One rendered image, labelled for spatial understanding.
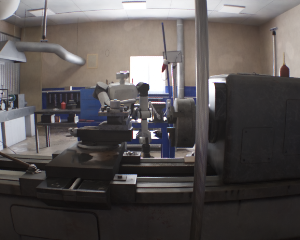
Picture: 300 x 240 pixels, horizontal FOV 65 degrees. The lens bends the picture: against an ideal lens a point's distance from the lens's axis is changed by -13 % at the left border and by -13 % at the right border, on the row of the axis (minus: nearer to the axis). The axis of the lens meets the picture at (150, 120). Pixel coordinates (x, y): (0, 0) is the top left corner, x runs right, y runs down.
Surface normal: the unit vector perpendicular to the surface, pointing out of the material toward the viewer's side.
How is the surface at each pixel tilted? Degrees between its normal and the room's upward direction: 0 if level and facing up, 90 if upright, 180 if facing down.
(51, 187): 0
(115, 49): 90
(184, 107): 46
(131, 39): 90
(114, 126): 90
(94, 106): 90
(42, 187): 0
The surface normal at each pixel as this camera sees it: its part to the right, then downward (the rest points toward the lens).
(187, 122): 0.00, -0.05
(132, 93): 0.30, 0.23
